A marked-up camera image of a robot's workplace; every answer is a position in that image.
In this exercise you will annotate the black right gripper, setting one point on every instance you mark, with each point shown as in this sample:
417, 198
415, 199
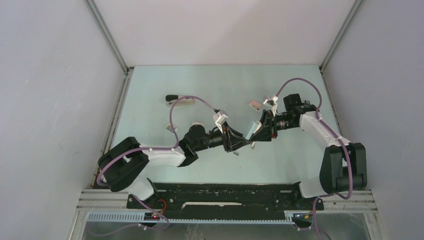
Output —
264, 134

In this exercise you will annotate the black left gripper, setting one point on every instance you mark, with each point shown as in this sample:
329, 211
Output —
233, 140

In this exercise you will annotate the beige and black large stapler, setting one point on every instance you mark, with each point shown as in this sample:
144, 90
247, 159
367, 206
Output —
170, 99

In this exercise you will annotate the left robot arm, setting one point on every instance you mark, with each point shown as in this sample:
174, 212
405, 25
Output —
121, 167

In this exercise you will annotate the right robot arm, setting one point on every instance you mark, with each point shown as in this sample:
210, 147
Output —
344, 164

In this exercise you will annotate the white staple box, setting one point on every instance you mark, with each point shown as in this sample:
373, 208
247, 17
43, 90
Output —
196, 123

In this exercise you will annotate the open staple box tray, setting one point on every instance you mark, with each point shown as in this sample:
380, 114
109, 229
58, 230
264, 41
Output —
170, 128

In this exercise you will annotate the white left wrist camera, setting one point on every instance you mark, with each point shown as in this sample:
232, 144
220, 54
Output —
219, 118

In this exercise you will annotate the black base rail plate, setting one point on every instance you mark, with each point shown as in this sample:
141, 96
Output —
230, 202

